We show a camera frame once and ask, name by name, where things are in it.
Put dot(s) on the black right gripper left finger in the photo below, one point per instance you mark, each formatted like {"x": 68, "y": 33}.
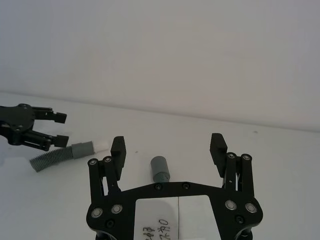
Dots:
{"x": 117, "y": 160}

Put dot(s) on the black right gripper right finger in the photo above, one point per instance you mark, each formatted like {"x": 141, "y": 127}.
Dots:
{"x": 218, "y": 155}

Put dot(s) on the white table cloth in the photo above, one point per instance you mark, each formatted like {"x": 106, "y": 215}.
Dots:
{"x": 50, "y": 200}

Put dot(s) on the white plastic tube connector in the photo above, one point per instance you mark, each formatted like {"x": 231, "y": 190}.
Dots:
{"x": 101, "y": 146}

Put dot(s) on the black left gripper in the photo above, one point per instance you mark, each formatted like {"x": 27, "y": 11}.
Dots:
{"x": 18, "y": 120}

